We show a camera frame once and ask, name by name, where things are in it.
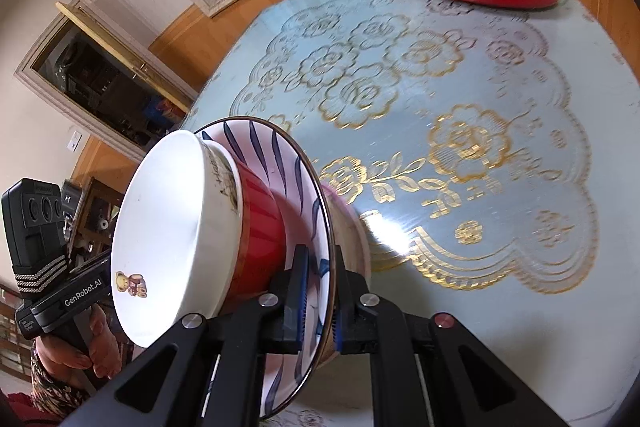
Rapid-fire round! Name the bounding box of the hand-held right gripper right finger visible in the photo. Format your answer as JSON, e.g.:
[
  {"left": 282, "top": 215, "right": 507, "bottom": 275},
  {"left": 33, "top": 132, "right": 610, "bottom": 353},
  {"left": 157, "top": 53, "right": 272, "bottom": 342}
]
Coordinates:
[{"left": 332, "top": 244, "right": 566, "bottom": 427}]

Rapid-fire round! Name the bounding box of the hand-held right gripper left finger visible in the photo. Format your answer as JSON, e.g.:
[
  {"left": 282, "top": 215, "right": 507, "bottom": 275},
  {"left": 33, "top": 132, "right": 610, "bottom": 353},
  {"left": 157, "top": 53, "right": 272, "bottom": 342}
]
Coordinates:
[{"left": 65, "top": 244, "right": 311, "bottom": 427}]

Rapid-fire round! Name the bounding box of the red bowl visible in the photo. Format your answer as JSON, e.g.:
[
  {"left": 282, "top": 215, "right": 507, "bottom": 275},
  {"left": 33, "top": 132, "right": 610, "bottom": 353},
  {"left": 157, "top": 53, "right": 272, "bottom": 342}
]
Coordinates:
[{"left": 220, "top": 159, "right": 296, "bottom": 318}]

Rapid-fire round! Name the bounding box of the blue striped bowl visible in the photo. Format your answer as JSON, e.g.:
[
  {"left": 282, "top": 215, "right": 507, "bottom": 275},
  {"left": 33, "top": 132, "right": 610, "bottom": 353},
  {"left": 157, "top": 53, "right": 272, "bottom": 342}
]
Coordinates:
[{"left": 195, "top": 117, "right": 373, "bottom": 423}]

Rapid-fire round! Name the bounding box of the small white bowl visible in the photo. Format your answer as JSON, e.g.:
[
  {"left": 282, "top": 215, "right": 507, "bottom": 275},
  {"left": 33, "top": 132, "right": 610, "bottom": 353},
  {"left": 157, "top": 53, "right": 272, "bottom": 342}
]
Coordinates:
[{"left": 110, "top": 129, "right": 246, "bottom": 349}]

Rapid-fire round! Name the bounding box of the person's left forearm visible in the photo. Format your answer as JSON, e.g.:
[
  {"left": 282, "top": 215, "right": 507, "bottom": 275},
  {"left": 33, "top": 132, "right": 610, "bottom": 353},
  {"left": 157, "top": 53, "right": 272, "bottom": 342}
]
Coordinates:
[{"left": 30, "top": 347, "right": 98, "bottom": 418}]

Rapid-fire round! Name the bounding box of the person's left hand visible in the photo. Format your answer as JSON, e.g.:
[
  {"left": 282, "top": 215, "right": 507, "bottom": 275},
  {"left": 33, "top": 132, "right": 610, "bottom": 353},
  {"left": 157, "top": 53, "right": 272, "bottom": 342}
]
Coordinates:
[{"left": 32, "top": 307, "right": 123, "bottom": 380}]

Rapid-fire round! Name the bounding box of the dark wooden cabinet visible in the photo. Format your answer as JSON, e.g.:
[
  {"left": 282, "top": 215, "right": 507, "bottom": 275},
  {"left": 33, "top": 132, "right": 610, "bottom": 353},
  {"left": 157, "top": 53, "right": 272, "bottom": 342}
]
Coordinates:
[{"left": 65, "top": 177, "right": 126, "bottom": 258}]

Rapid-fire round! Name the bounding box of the wooden door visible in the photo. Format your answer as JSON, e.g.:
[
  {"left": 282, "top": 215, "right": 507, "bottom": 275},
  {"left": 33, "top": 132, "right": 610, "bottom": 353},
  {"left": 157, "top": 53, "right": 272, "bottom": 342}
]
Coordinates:
[{"left": 55, "top": 1, "right": 200, "bottom": 110}]

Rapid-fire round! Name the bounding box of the gold floral lace tablecloth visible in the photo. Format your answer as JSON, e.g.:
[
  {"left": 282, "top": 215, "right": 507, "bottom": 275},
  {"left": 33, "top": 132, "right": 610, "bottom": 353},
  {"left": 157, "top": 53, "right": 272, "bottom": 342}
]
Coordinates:
[{"left": 230, "top": 0, "right": 598, "bottom": 295}]

